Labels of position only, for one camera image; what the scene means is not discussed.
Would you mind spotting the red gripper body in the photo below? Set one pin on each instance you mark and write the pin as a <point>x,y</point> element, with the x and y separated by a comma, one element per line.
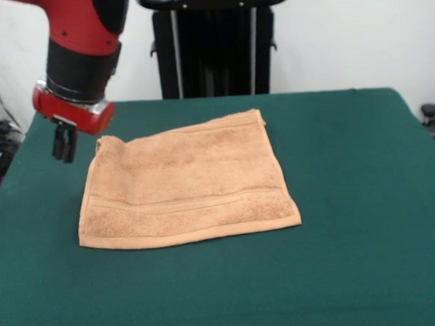
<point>76,113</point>

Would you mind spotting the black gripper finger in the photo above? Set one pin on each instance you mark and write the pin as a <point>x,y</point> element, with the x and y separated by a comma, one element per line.
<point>70,147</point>
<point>59,144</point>

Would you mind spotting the tan terry towel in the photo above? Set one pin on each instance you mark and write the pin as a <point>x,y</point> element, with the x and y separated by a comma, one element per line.
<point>190,197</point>

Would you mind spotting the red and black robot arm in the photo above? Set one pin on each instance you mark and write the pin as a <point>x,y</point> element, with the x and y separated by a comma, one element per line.
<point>83,46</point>

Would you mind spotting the dark green table cloth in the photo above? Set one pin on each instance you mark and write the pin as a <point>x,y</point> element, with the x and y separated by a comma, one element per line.
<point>352,236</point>

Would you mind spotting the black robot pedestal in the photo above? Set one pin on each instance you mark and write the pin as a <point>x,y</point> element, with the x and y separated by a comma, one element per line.
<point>215,42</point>

